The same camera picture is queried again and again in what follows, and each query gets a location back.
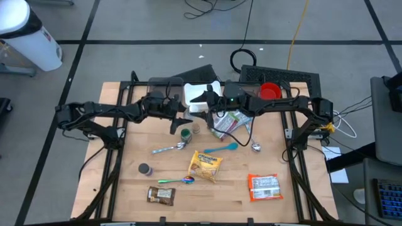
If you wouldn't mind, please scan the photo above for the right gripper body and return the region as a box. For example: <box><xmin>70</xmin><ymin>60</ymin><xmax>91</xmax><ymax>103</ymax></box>
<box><xmin>205</xmin><ymin>84</ymin><xmax>252</xmax><ymax>129</ymax></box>

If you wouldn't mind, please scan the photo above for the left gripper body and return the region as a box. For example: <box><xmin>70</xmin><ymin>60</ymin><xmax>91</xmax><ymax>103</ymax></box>
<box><xmin>143</xmin><ymin>90</ymin><xmax>178</xmax><ymax>135</ymax></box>

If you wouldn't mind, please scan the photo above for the green-label glass spice jar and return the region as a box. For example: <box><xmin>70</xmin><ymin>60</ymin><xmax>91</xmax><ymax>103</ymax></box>
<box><xmin>180</xmin><ymin>128</ymin><xmax>193</xmax><ymax>144</ymax></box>

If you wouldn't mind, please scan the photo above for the green and pink ramen packet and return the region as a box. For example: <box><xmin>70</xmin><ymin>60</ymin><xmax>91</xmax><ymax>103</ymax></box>
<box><xmin>210</xmin><ymin>109</ymin><xmax>252</xmax><ymax>141</ymax></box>

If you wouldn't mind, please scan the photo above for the silver metal spoon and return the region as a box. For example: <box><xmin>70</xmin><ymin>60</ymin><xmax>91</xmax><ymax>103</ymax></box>
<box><xmin>151</xmin><ymin>141</ymin><xmax>187</xmax><ymax>154</ymax></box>
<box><xmin>246</xmin><ymin>122</ymin><xmax>262</xmax><ymax>153</ymax></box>

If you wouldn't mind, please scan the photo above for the teal plastic spoon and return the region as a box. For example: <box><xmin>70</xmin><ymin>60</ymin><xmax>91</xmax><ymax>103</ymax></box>
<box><xmin>203</xmin><ymin>142</ymin><xmax>239</xmax><ymax>154</ymax></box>

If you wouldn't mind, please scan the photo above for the yellow Maruchan ramen packet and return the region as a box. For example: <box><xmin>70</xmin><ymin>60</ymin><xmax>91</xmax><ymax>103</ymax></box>
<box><xmin>187</xmin><ymin>149</ymin><xmax>224</xmax><ymax>184</ymax></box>

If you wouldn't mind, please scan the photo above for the brown food packet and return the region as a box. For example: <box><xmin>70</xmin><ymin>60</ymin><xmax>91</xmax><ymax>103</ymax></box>
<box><xmin>146</xmin><ymin>185</ymin><xmax>176</xmax><ymax>207</ymax></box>

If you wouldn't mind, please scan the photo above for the white plastic bin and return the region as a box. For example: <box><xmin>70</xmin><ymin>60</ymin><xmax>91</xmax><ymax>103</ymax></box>
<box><xmin>183</xmin><ymin>80</ymin><xmax>222</xmax><ymax>114</ymax></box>

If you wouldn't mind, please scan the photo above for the translucent grey plastic bin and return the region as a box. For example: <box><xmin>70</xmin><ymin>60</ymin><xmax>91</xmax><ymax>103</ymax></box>
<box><xmin>221</xmin><ymin>80</ymin><xmax>261</xmax><ymax>99</ymax></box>
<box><xmin>146</xmin><ymin>77</ymin><xmax>185</xmax><ymax>104</ymax></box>

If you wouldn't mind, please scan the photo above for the black flat panel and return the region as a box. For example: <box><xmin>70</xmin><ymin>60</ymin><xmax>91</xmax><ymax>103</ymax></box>
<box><xmin>171</xmin><ymin>64</ymin><xmax>220</xmax><ymax>85</ymax></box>

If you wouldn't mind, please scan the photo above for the red plastic bowl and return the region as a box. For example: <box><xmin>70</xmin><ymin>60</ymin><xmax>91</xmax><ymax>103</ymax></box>
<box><xmin>259</xmin><ymin>82</ymin><xmax>282</xmax><ymax>100</ymax></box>

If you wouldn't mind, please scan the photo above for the black perforated computer case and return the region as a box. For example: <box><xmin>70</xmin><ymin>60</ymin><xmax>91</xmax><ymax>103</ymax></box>
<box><xmin>239</xmin><ymin>65</ymin><xmax>322</xmax><ymax>108</ymax></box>

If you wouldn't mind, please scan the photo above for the rainbow iridescent metal spoon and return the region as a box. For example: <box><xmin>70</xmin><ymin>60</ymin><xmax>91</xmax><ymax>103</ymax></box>
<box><xmin>157</xmin><ymin>175</ymin><xmax>195</xmax><ymax>185</ymax></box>

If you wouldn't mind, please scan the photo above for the dark-capped purple spice jar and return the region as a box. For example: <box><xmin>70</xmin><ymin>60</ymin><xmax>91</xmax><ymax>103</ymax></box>
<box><xmin>138</xmin><ymin>163</ymin><xmax>154</xmax><ymax>176</ymax></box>

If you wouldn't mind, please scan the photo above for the orange ramen packet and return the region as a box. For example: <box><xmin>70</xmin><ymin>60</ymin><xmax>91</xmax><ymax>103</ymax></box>
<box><xmin>247</xmin><ymin>173</ymin><xmax>284</xmax><ymax>202</ymax></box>

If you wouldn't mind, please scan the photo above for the white paper sheet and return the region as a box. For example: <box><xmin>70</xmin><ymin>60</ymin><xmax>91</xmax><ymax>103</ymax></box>
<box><xmin>322</xmin><ymin>146</ymin><xmax>349</xmax><ymax>185</ymax></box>

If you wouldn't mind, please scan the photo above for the white trash can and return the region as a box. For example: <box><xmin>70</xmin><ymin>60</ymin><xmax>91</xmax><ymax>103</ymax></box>
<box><xmin>0</xmin><ymin>0</ymin><xmax>63</xmax><ymax>72</ymax></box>

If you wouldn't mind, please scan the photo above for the grey metal stand foot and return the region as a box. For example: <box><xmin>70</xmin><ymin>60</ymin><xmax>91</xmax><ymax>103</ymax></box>
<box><xmin>0</xmin><ymin>63</ymin><xmax>36</xmax><ymax>78</ymax></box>

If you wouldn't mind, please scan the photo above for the black chair base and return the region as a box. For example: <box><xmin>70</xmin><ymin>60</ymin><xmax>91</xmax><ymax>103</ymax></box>
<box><xmin>0</xmin><ymin>97</ymin><xmax>13</xmax><ymax>114</ymax></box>

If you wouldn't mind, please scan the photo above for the grey computer mouse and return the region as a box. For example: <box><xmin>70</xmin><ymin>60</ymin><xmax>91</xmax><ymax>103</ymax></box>
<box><xmin>353</xmin><ymin>187</ymin><xmax>367</xmax><ymax>205</ymax></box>

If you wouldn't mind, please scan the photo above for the dark grey desk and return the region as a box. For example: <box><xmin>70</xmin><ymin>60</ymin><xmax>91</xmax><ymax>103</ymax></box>
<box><xmin>363</xmin><ymin>158</ymin><xmax>402</xmax><ymax>226</ymax></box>

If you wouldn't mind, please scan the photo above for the black device box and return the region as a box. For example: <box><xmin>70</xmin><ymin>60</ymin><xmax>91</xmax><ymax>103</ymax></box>
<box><xmin>382</xmin><ymin>71</ymin><xmax>402</xmax><ymax>113</ymax></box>

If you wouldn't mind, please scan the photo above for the backlit computer keyboard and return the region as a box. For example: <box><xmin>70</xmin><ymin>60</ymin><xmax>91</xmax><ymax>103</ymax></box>
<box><xmin>372</xmin><ymin>178</ymin><xmax>402</xmax><ymax>220</ymax></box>

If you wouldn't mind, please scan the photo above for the black gripper loop cable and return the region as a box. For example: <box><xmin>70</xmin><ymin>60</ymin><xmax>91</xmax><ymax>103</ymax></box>
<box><xmin>215</xmin><ymin>114</ymin><xmax>256</xmax><ymax>148</ymax></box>

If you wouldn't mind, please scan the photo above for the black hanging coiled cable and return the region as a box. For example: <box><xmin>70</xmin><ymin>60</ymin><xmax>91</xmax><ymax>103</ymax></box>
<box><xmin>230</xmin><ymin>0</ymin><xmax>258</xmax><ymax>75</ymax></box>

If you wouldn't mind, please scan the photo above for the yellow hanging cable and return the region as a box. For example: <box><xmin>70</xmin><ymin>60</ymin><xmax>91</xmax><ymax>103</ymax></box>
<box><xmin>286</xmin><ymin>0</ymin><xmax>310</xmax><ymax>70</ymax></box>

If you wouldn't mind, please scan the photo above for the black aluminium table frame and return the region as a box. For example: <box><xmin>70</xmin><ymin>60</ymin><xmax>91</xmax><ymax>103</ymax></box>
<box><xmin>70</xmin><ymin>71</ymin><xmax>339</xmax><ymax>226</ymax></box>

